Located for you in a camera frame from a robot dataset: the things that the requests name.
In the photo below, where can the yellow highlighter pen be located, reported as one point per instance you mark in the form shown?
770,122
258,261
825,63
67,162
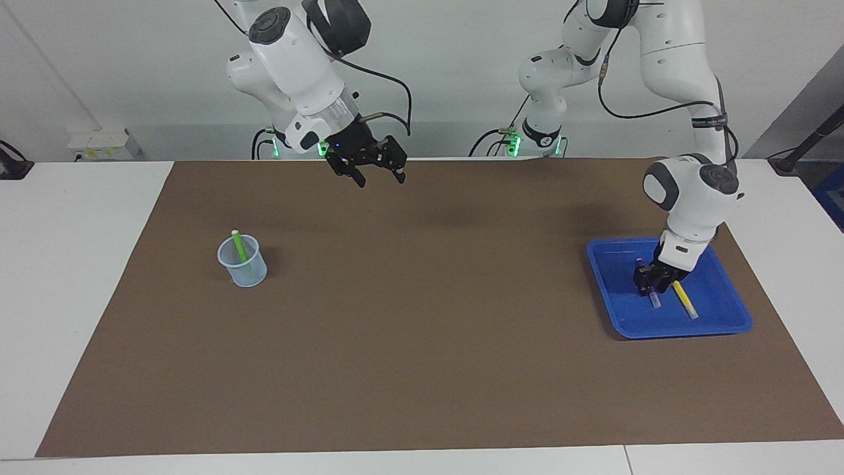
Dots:
686,303

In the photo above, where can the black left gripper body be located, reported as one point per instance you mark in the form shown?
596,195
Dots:
663,270

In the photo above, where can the white wall socket box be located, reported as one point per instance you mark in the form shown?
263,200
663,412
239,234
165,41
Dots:
102,145

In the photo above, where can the purple highlighter pen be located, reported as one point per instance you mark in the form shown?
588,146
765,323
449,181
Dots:
654,300

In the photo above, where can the translucent plastic cup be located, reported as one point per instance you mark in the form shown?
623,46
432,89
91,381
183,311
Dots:
254,274

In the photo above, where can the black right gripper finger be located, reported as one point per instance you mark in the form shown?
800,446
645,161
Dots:
357,177
397,159

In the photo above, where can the brown table mat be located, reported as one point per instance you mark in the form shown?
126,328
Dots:
422,330

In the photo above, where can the blue plastic tray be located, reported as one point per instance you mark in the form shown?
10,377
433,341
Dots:
712,303

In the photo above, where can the black stand pole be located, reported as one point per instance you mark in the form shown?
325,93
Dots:
808,142

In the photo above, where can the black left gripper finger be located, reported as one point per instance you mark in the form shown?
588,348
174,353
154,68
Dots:
662,288
643,282

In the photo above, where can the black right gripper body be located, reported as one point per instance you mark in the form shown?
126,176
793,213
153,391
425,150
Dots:
356,148

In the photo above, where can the blue box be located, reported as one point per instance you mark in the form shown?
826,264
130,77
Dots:
832,198

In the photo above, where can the green highlighter pen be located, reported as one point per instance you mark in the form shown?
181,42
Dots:
239,247

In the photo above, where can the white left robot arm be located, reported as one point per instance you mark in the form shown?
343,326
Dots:
672,59

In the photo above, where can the black clamp mount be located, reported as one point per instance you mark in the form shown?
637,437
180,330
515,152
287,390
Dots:
12,166

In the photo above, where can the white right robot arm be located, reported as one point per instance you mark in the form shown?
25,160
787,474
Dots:
297,59

